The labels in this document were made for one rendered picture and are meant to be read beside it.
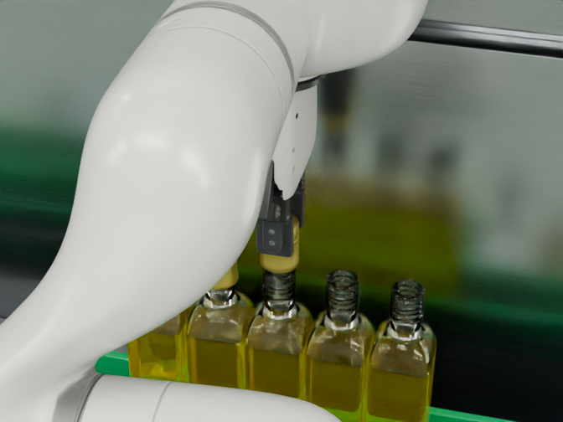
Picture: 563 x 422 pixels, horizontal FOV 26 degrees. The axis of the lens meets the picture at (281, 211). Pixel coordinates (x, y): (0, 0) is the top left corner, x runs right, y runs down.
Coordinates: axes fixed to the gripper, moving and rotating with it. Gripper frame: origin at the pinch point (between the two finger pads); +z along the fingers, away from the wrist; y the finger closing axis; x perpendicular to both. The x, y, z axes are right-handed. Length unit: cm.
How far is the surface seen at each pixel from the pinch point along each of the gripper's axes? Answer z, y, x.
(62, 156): 7.2, -14.9, -27.2
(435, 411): 23.0, -3.4, 14.6
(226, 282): 7.0, 1.1, -4.8
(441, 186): 2.3, -11.9, 12.5
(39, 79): -1.9, -14.9, -28.6
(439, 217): 5.9, -11.9, 12.6
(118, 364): 23.9, -3.1, -18.1
